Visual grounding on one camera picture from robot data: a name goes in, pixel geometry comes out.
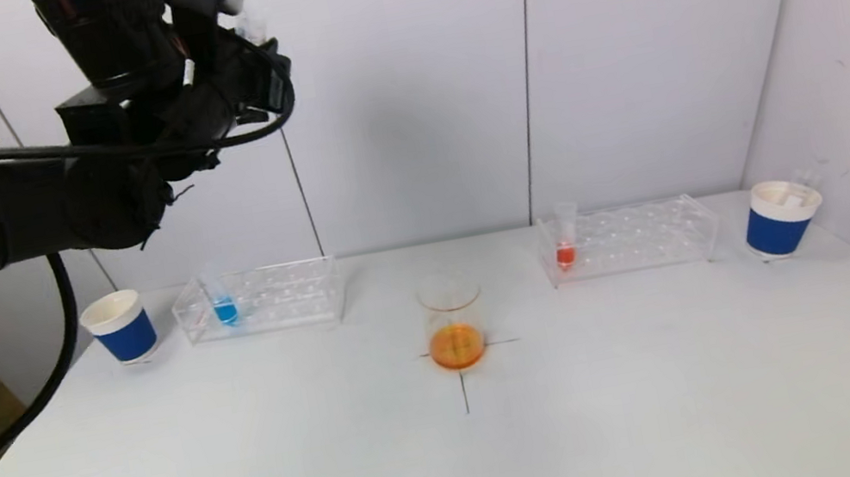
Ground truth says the test tube with red pigment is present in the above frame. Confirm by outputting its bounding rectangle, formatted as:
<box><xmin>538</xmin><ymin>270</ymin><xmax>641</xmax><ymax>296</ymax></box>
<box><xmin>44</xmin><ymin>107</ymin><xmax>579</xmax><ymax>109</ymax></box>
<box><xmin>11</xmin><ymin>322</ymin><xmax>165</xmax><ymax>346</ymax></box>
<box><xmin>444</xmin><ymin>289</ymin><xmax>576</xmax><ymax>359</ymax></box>
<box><xmin>546</xmin><ymin>201</ymin><xmax>588</xmax><ymax>273</ymax></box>
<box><xmin>235</xmin><ymin>6</ymin><xmax>271</xmax><ymax>52</ymax></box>

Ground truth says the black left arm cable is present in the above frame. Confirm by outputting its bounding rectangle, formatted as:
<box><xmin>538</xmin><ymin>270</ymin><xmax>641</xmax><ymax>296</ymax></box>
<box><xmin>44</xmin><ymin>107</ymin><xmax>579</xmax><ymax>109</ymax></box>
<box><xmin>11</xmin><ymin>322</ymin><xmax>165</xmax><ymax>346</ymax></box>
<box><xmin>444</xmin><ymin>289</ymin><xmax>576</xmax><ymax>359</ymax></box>
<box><xmin>0</xmin><ymin>10</ymin><xmax>359</xmax><ymax>477</ymax></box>

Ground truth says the clear plastic test tube rack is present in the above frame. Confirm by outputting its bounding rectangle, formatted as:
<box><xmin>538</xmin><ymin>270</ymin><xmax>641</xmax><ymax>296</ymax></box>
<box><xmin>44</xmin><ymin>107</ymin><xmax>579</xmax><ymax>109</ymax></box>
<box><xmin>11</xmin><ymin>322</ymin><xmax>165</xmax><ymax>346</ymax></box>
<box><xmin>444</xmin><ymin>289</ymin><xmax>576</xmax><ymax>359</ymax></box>
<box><xmin>532</xmin><ymin>189</ymin><xmax>727</xmax><ymax>293</ymax></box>
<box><xmin>168</xmin><ymin>253</ymin><xmax>353</xmax><ymax>350</ymax></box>

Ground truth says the clear glass beaker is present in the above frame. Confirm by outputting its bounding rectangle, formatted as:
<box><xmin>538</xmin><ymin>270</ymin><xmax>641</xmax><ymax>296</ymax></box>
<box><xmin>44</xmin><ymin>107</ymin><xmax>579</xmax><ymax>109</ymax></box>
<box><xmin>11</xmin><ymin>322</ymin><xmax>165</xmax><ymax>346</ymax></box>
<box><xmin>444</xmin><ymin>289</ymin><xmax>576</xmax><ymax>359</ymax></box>
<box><xmin>413</xmin><ymin>266</ymin><xmax>494</xmax><ymax>377</ymax></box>

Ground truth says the blue and white paper cup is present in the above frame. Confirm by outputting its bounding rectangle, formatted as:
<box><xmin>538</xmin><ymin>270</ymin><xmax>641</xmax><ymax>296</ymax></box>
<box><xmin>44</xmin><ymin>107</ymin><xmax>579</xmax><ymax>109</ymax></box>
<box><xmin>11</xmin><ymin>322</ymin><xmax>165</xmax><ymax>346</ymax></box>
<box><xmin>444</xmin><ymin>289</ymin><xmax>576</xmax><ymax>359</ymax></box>
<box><xmin>735</xmin><ymin>173</ymin><xmax>832</xmax><ymax>266</ymax></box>
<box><xmin>76</xmin><ymin>285</ymin><xmax>163</xmax><ymax>371</ymax></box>

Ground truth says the test tube with yellow pigment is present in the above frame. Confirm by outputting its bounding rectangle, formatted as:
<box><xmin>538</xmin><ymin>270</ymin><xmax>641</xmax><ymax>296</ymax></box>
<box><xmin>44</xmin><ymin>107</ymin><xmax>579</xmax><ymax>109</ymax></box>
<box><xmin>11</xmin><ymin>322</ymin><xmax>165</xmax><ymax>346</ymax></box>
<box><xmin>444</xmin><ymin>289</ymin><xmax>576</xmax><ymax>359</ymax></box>
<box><xmin>791</xmin><ymin>162</ymin><xmax>825</xmax><ymax>198</ymax></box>

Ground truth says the test tube with blue pigment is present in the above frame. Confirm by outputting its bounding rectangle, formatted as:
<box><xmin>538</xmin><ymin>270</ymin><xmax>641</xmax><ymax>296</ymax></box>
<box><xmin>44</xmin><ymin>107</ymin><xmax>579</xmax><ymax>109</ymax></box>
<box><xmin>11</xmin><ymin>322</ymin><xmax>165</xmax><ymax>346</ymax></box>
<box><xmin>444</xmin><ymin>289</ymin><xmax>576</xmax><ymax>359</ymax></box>
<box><xmin>196</xmin><ymin>262</ymin><xmax>243</xmax><ymax>331</ymax></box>

